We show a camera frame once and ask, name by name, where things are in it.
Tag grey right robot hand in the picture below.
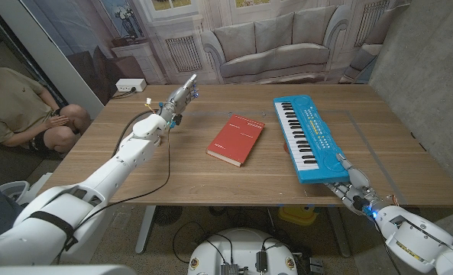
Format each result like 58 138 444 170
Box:
325 153 393 216

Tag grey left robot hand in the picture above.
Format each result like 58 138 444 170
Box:
158 73 200 123

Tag blue toy piano keyboard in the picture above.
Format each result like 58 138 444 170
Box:
273 94 351 185

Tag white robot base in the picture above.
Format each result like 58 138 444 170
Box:
187 228 299 275

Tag red notebook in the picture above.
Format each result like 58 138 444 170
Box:
205 113 266 168

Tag white power strip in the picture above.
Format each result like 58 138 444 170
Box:
115 78 147 93

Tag grey table leg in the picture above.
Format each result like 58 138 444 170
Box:
327 205 352 259

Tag yellow plastic object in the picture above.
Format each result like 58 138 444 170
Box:
278 205 319 226

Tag printed living room backdrop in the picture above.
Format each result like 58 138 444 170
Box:
19 0 413 106

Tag black round fan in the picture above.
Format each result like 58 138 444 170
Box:
153 205 183 226

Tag small black box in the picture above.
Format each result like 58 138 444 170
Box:
255 251 268 273

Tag white table leg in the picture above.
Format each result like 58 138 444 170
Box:
134 205 157 255

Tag finned metal box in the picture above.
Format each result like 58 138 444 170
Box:
220 262 241 275

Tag person in beige shirt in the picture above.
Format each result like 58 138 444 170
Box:
0 47 93 154

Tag white floor stand base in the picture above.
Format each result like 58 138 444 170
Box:
0 172 53 207

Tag white robot chest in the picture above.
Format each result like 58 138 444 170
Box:
0 264 138 275

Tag left wrist white connector wires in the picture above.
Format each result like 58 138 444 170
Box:
144 97 162 115

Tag black power strip cable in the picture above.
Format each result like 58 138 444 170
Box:
109 87 138 100

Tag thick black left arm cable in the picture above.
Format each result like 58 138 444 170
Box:
113 110 160 156

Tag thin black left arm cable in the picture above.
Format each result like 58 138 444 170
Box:
73 129 173 230

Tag short black cable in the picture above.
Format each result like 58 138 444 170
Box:
261 236 288 253

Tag long looped black cable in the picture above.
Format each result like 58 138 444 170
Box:
171 221 235 265

